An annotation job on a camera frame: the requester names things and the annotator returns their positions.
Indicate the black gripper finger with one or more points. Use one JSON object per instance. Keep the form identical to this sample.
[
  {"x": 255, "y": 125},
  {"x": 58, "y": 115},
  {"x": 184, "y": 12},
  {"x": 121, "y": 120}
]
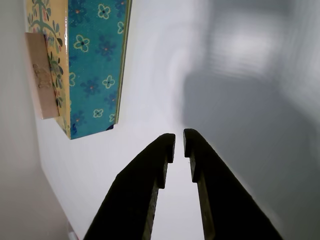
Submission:
[
  {"x": 135, "y": 200},
  {"x": 225, "y": 200}
]

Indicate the wooden Jenga block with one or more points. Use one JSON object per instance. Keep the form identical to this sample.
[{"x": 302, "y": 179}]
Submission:
[{"x": 42, "y": 75}]

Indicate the yellow and blue floral box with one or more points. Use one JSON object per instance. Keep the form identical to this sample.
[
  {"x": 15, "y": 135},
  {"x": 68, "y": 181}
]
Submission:
[{"x": 95, "y": 62}]

